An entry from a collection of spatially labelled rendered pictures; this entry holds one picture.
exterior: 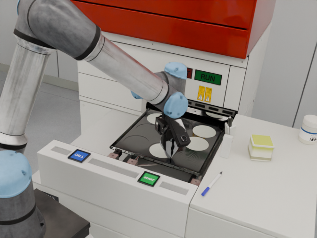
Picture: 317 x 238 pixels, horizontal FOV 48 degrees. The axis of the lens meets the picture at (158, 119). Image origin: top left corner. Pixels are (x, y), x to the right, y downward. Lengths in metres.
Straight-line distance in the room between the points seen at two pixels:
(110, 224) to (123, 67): 0.60
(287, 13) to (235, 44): 1.55
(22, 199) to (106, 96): 0.97
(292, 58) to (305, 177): 1.83
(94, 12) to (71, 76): 2.30
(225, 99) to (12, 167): 0.95
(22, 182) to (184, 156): 0.65
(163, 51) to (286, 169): 0.71
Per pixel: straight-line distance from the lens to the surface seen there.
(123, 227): 1.27
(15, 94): 0.99
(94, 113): 1.91
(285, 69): 3.06
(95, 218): 1.32
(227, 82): 1.55
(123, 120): 1.73
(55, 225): 1.10
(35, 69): 0.97
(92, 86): 1.84
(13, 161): 0.97
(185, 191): 1.13
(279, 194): 1.19
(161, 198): 1.11
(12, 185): 0.93
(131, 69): 0.92
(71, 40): 0.84
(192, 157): 1.38
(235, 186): 1.17
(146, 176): 1.16
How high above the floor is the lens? 1.69
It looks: 30 degrees down
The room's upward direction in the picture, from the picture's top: 4 degrees clockwise
